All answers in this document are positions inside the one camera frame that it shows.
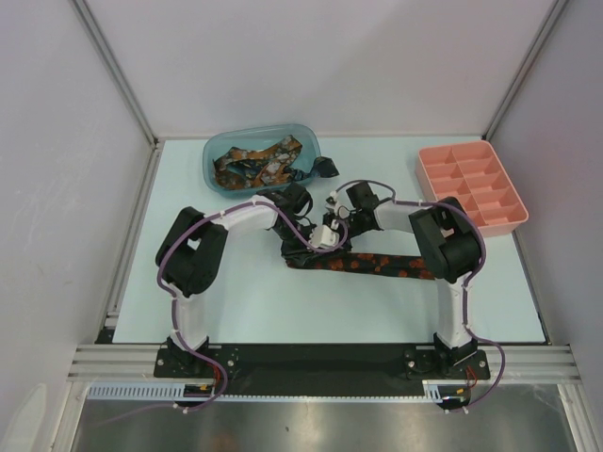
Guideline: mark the black tie orange flowers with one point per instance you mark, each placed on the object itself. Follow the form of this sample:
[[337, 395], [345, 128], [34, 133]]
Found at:
[[386, 265]]

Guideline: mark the dark navy patterned tie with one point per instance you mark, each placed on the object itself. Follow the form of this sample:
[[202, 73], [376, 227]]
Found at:
[[320, 167]]

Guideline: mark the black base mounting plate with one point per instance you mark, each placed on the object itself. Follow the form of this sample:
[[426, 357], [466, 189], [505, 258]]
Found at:
[[320, 370]]

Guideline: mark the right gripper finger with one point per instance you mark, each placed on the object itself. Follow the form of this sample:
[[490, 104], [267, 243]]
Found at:
[[331, 221], [344, 247]]

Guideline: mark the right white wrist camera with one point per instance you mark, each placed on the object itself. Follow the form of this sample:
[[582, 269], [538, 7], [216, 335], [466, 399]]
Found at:
[[335, 206]]

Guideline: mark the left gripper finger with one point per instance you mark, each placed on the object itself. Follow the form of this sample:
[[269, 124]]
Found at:
[[291, 251], [303, 262]]

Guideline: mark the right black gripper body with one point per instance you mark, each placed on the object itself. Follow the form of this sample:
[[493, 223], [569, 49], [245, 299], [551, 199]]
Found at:
[[353, 224]]

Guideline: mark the pink divided organizer tray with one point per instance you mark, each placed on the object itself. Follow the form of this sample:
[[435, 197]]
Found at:
[[472, 173]]

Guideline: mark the brown grey floral tie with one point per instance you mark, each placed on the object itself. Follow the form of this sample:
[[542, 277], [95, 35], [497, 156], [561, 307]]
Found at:
[[287, 151]]

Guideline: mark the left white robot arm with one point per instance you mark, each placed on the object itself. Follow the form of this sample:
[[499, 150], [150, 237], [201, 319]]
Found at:
[[188, 260]]

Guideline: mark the white slotted cable duct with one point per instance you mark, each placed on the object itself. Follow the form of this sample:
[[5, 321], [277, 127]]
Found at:
[[182, 392]]

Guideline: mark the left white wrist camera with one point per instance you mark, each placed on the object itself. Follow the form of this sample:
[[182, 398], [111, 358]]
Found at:
[[323, 238]]

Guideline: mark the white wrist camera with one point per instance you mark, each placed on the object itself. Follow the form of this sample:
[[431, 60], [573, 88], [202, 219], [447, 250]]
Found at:
[[335, 206], [323, 238]]

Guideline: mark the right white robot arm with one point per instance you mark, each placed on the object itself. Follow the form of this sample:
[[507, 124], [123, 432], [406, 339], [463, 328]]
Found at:
[[450, 245]]

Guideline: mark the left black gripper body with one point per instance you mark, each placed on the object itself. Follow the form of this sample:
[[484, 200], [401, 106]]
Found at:
[[288, 233]]

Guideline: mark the blue plastic tub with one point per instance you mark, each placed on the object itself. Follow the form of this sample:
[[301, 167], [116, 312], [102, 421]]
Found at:
[[258, 138]]

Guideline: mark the aluminium frame rail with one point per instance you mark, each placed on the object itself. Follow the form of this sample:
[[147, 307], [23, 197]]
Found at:
[[525, 364]]

